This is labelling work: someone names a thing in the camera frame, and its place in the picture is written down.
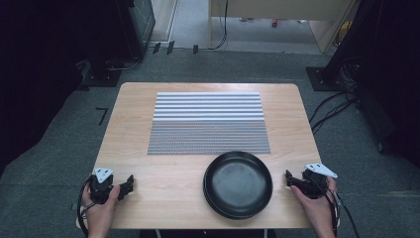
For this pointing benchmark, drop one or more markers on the dark cabinet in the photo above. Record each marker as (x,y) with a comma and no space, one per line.
(142,23)

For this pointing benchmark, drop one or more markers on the light wooden furniture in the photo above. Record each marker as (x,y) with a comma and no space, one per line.
(284,8)

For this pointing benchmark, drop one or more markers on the person's left hand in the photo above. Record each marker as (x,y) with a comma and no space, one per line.
(99,214)

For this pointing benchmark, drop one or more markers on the black stand base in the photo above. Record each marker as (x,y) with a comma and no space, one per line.
(100,77)
(322,79)

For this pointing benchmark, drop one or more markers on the yellow object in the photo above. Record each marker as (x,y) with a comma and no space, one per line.
(345,31)

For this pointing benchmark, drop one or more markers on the black plate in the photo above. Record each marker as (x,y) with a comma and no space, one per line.
(238,183)
(214,207)

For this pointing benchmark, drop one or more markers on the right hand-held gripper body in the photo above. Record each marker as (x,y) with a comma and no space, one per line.
(315,183)

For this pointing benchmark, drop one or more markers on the grey striped placemat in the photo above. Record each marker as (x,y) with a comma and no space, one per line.
(208,132)

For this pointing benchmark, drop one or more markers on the person's right hand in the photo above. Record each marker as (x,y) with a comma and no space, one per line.
(313,211)

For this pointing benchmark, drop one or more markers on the small red object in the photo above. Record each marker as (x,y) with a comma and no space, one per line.
(274,23)

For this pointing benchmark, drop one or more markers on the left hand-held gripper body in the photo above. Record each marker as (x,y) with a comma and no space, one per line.
(100,185)

